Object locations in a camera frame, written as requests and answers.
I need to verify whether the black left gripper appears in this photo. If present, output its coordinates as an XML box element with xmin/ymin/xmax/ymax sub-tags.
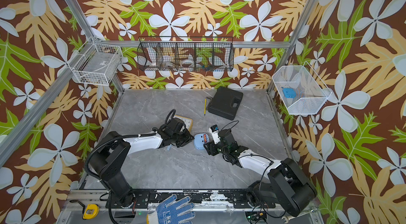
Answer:
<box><xmin>172</xmin><ymin>128</ymin><xmax>197</xmax><ymax>147</ymax></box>

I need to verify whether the yellow square alarm clock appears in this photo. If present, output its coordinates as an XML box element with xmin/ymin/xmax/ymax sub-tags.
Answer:
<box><xmin>174</xmin><ymin>115</ymin><xmax>193</xmax><ymax>132</ymax></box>

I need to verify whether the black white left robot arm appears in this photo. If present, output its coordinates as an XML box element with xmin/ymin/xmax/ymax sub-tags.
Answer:
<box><xmin>84</xmin><ymin>118</ymin><xmax>194</xmax><ymax>207</ymax></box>

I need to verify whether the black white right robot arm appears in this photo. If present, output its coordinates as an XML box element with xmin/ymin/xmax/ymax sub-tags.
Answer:
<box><xmin>204</xmin><ymin>125</ymin><xmax>317</xmax><ymax>217</ymax></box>

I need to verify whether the black plastic tool case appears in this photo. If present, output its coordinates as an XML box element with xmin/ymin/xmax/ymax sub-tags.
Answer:
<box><xmin>207</xmin><ymin>87</ymin><xmax>244</xmax><ymax>120</ymax></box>

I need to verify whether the green circuit board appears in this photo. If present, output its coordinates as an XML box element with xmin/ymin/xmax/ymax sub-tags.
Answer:
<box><xmin>245</xmin><ymin>211</ymin><xmax>267</xmax><ymax>224</ymax></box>

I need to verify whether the blue object in basket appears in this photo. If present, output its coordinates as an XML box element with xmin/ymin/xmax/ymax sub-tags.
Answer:
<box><xmin>282</xmin><ymin>88</ymin><xmax>297</xmax><ymax>99</ymax></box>

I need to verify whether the blue white knit glove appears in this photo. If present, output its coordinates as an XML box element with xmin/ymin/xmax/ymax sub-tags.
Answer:
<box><xmin>147</xmin><ymin>194</ymin><xmax>196</xmax><ymax>224</ymax></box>

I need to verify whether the silver open-end wrench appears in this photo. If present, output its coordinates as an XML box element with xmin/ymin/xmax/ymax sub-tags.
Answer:
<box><xmin>281</xmin><ymin>215</ymin><xmax>295</xmax><ymax>224</ymax></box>

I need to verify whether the yellow tape measure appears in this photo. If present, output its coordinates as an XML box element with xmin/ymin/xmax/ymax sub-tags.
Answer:
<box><xmin>82</xmin><ymin>204</ymin><xmax>99</xmax><ymax>220</ymax></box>

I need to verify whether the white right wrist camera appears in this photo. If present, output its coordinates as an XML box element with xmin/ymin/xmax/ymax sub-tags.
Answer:
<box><xmin>209</xmin><ymin>125</ymin><xmax>221</xmax><ymax>144</ymax></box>

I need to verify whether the black wire basket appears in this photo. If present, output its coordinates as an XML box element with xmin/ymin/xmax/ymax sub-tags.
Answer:
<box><xmin>135</xmin><ymin>36</ymin><xmax>235</xmax><ymax>72</ymax></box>

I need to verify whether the white wire basket right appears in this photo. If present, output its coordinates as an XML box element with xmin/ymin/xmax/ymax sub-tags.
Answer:
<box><xmin>272</xmin><ymin>62</ymin><xmax>332</xmax><ymax>116</ymax></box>

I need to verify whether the white wire basket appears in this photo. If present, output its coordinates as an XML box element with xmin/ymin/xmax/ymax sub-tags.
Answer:
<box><xmin>272</xmin><ymin>62</ymin><xmax>332</xmax><ymax>116</ymax></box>
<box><xmin>69</xmin><ymin>37</ymin><xmax>123</xmax><ymax>86</ymax></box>

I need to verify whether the white wire basket left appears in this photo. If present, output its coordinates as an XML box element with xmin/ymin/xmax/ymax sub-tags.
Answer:
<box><xmin>69</xmin><ymin>37</ymin><xmax>123</xmax><ymax>86</ymax></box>

